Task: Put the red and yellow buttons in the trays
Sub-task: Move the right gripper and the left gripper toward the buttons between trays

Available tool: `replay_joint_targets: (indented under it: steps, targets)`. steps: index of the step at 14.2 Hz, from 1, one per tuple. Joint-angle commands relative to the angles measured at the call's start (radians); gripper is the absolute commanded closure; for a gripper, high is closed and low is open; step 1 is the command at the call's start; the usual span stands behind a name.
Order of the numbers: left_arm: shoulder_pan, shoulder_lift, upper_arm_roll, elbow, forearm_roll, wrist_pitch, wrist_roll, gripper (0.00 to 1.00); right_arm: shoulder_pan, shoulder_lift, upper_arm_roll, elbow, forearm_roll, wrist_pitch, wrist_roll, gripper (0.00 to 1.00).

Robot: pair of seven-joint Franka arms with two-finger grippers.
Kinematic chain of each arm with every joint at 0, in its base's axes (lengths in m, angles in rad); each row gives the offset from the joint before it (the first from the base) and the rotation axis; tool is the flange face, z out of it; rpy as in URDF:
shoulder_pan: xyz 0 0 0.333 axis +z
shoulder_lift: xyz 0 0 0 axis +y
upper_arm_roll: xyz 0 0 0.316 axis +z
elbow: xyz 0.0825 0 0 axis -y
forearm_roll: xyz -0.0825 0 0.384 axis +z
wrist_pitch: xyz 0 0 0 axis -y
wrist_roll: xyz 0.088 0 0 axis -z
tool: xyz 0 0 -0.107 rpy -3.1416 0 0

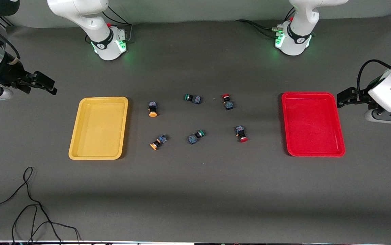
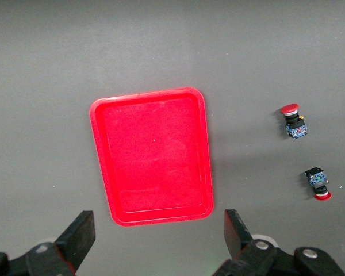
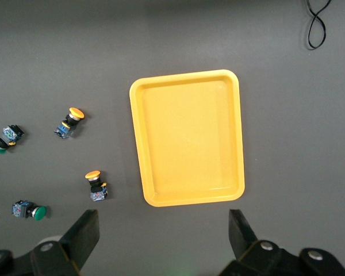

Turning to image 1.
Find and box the thin black loose cable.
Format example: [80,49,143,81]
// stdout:
[0,166,82,245]

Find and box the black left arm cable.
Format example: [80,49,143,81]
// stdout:
[357,59,391,93]

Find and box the red plastic tray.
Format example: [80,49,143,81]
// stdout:
[282,92,346,158]

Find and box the green push button switch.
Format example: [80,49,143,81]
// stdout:
[187,129,206,145]
[184,93,202,105]

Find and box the black left base cable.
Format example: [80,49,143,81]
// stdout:
[235,7,296,38]

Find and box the black right base cable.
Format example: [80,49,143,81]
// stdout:
[85,6,134,45]

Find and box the black base cable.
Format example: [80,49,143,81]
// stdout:
[85,6,134,45]
[235,7,296,38]

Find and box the dark grey table mat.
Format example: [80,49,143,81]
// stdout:
[0,14,391,244]

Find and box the yellow plastic tray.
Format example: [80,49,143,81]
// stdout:
[68,97,129,160]

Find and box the red push button switch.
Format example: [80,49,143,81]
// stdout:
[222,94,234,111]
[235,126,249,143]

